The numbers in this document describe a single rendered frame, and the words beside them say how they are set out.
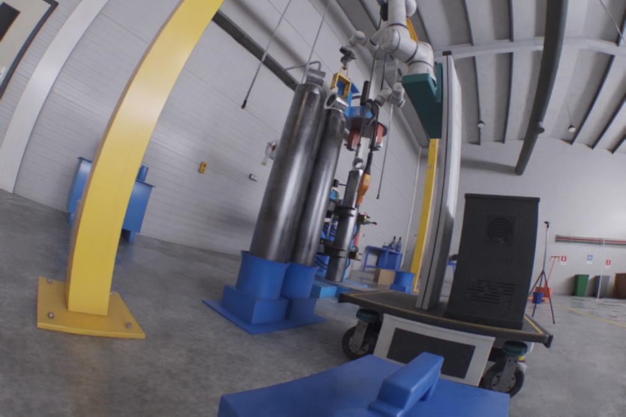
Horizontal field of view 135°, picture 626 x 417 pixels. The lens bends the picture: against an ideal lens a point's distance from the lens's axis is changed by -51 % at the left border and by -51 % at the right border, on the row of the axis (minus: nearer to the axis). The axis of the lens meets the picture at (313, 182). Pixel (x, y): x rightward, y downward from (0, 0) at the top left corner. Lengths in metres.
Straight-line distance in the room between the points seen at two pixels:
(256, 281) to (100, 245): 0.82
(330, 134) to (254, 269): 1.03
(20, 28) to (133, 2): 1.58
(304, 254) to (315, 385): 1.41
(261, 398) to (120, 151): 0.88
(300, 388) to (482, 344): 0.85
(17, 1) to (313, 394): 4.07
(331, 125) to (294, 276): 1.05
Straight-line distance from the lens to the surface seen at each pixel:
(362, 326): 1.25
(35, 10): 3.89
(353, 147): 3.47
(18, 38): 3.76
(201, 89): 4.07
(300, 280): 1.70
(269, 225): 1.45
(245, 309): 1.47
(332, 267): 3.05
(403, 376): 0.27
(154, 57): 1.10
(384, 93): 2.19
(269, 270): 1.44
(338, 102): 2.02
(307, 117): 1.62
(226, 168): 4.22
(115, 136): 1.00
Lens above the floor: 0.51
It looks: 13 degrees up
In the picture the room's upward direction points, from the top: 14 degrees clockwise
